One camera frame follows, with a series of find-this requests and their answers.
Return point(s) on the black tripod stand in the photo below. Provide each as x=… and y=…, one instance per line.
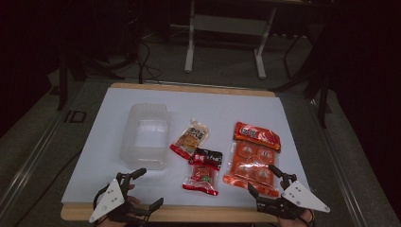
x=63, y=88

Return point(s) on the metal floor rail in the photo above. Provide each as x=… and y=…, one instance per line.
x=340, y=164
x=28, y=164

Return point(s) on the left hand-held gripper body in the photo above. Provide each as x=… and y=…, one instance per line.
x=108, y=198

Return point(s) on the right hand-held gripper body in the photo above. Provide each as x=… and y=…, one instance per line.
x=302, y=197

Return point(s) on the white table mat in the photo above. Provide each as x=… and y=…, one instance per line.
x=220, y=107

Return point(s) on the person's left hand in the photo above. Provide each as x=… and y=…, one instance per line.
x=135, y=200

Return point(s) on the large orange snack packet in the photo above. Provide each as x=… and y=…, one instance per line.
x=252, y=151

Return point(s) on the red and black snack packet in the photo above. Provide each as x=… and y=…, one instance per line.
x=203, y=176

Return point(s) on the black metal stand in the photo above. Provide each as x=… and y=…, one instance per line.
x=321, y=104

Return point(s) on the white metal stand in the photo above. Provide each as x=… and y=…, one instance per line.
x=189, y=47

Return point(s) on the person's right hand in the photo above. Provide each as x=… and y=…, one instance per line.
x=296, y=223

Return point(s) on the wooden table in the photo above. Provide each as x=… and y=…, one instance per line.
x=189, y=214

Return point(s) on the brown sauce pouch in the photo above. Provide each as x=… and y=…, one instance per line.
x=190, y=138

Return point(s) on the clear plastic container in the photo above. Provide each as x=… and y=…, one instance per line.
x=145, y=138

